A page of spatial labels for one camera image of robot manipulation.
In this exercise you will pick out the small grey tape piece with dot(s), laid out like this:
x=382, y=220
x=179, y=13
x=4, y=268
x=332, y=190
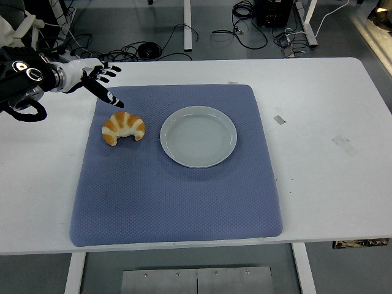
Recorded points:
x=280, y=120

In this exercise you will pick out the white table leg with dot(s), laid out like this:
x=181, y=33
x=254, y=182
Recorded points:
x=74, y=272
x=304, y=269

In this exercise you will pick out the dark mottled panel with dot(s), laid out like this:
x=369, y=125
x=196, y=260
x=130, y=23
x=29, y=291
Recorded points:
x=361, y=243

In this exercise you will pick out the white desk leg with foot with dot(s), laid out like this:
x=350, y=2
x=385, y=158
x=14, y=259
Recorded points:
x=310, y=27

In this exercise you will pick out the grey foot pedal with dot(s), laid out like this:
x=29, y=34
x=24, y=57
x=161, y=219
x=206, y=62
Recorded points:
x=288, y=53

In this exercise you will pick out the white desk leg post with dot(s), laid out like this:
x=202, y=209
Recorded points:
x=187, y=24

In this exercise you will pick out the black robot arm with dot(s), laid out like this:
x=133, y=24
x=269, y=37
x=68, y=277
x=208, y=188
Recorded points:
x=18, y=81

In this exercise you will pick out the person's foot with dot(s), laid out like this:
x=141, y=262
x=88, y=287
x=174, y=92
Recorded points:
x=381, y=20

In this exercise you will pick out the white fabric bundle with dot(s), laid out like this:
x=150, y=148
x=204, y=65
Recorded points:
x=9, y=33

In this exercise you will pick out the grey round plate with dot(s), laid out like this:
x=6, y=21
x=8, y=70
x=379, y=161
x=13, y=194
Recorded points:
x=199, y=137

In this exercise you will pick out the black equipment box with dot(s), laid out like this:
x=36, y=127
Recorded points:
x=272, y=13

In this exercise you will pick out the black round disc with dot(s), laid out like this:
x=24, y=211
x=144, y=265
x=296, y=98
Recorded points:
x=149, y=50

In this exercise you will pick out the white power strip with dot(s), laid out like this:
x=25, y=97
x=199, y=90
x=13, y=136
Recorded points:
x=71, y=56

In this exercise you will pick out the blue quilted mat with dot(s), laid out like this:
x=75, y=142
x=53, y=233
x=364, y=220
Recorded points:
x=171, y=202

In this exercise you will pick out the orange white croissant bread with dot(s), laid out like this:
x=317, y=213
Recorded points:
x=122, y=122

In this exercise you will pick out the grey power adapter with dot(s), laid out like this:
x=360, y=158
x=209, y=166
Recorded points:
x=283, y=41

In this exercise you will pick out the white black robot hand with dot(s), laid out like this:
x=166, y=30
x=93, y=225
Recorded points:
x=75, y=72

